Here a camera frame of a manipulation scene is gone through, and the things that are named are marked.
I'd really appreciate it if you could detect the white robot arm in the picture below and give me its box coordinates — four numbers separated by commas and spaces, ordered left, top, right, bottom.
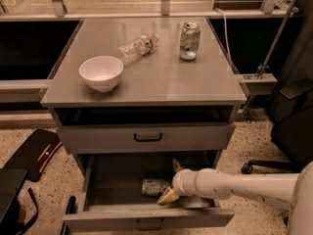
157, 159, 313, 235

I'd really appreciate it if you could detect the green soda can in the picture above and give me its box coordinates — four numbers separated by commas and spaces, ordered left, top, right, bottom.
179, 22, 201, 61

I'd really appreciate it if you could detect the grey metal bracket block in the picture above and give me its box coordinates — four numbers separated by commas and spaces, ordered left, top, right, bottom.
236, 73, 277, 95

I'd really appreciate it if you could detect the closed middle drawer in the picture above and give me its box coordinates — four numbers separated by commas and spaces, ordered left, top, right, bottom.
57, 123, 235, 154

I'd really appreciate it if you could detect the white cable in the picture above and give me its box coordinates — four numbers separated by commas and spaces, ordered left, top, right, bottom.
213, 7, 233, 69

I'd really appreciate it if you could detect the white bowl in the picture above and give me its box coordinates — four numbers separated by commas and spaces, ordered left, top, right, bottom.
78, 56, 123, 92

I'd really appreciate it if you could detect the clear crushed water bottle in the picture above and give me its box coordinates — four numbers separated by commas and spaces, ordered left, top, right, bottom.
118, 33, 158, 65

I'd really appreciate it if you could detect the blue plastic bottle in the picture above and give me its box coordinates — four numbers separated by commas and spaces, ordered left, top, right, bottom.
142, 178, 170, 197

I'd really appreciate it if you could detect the grey drawer cabinet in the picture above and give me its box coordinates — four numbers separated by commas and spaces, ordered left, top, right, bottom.
39, 16, 247, 176

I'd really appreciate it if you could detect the open bottom drawer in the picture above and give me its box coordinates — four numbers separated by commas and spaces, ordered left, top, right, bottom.
64, 151, 235, 232

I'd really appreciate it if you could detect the black bag with orange stripe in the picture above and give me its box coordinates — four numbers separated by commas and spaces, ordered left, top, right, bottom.
4, 129, 62, 182

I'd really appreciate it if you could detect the black office chair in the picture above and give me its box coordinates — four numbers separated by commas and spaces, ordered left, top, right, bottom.
241, 78, 313, 174

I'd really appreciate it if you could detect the black case with strap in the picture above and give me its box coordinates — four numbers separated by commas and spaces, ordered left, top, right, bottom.
0, 168, 38, 235

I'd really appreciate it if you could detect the metal diagonal rod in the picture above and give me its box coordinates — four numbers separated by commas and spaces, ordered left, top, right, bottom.
253, 0, 297, 79

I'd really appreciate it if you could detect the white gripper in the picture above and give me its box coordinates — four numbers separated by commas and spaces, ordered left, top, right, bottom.
157, 159, 199, 206

